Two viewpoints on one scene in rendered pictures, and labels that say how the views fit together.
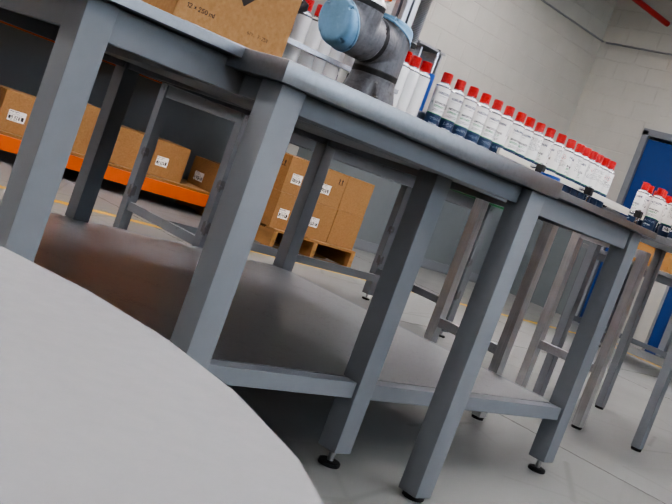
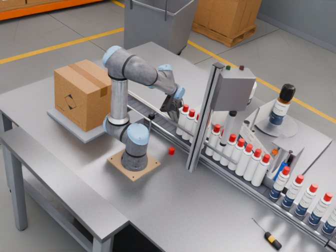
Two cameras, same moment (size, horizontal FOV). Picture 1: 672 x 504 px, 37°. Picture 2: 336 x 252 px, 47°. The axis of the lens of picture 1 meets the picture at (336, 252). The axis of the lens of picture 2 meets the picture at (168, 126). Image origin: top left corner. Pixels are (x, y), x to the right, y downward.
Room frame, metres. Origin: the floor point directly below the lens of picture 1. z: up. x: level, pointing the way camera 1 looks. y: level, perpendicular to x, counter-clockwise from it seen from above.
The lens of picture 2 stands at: (2.38, -1.49, 2.31)
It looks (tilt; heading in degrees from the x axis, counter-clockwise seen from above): 37 degrees down; 81
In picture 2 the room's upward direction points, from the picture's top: 11 degrees clockwise
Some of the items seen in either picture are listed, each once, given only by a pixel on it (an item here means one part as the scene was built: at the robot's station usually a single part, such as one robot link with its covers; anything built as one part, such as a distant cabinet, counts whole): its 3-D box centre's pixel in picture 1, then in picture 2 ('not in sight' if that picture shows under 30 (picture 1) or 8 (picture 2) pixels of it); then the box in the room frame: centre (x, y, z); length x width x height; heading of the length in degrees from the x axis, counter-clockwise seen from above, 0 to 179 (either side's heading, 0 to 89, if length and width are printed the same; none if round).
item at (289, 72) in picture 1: (306, 98); (112, 148); (2.35, 0.19, 0.81); 0.90 x 0.90 x 0.04; 45
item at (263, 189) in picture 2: not in sight; (200, 150); (2.87, 0.19, 0.86); 1.65 x 0.08 x 0.04; 137
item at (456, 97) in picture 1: (451, 110); (293, 190); (3.28, -0.19, 0.98); 0.05 x 0.05 x 0.20
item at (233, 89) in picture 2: not in sight; (230, 89); (2.89, 0.05, 1.38); 0.17 x 0.10 x 0.19; 12
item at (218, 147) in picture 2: not in sight; (220, 144); (2.95, 0.11, 0.98); 0.05 x 0.05 x 0.20
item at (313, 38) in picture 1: (310, 41); (189, 124); (2.78, 0.26, 0.98); 0.05 x 0.05 x 0.20
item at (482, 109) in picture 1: (476, 122); (321, 208); (3.39, -0.30, 0.98); 0.05 x 0.05 x 0.20
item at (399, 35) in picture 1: (383, 44); (136, 138); (2.48, 0.07, 1.00); 0.13 x 0.12 x 0.14; 141
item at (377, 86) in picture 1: (368, 90); (135, 155); (2.48, 0.06, 0.89); 0.15 x 0.15 x 0.10
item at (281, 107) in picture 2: not in sight; (282, 104); (3.40, 0.51, 1.04); 0.09 x 0.09 x 0.29
